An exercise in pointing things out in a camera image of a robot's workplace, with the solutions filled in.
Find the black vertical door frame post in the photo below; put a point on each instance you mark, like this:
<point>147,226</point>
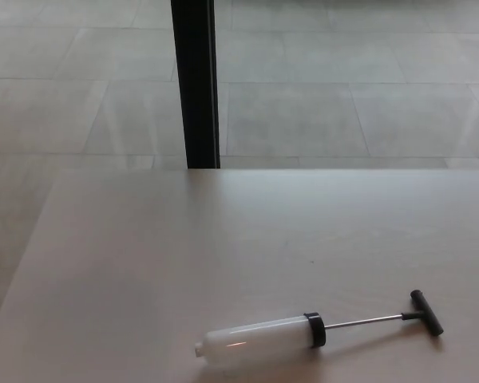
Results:
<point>193,80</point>

